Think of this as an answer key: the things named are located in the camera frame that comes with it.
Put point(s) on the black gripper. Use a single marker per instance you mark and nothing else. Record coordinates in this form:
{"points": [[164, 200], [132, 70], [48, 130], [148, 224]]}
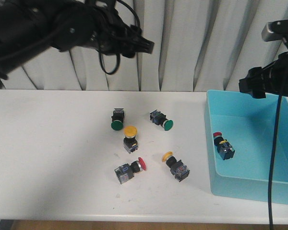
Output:
{"points": [[112, 36], [257, 83]]}

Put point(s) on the red mushroom push button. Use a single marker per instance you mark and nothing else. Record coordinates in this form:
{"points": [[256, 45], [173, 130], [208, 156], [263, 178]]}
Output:
{"points": [[223, 147]]}

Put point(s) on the yellow mushroom push button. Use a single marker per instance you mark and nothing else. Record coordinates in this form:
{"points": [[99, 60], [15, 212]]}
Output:
{"points": [[178, 169]]}

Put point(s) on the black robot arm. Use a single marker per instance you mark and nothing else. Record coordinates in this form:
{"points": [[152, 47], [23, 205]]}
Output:
{"points": [[272, 79], [29, 27]]}

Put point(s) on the light blue plastic box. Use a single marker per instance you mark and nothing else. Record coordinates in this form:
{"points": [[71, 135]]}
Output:
{"points": [[248, 125]]}

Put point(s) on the white pleated curtain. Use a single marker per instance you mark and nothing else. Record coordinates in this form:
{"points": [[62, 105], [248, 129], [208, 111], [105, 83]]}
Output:
{"points": [[199, 45]]}

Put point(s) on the green mushroom push button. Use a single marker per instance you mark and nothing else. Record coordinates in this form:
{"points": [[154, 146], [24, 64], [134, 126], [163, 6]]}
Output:
{"points": [[160, 119]]}

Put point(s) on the red push button lying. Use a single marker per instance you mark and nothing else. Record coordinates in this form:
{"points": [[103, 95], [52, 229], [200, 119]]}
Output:
{"points": [[126, 172]]}

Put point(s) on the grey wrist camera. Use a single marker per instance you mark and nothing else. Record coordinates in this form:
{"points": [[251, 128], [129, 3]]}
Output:
{"points": [[276, 30]]}

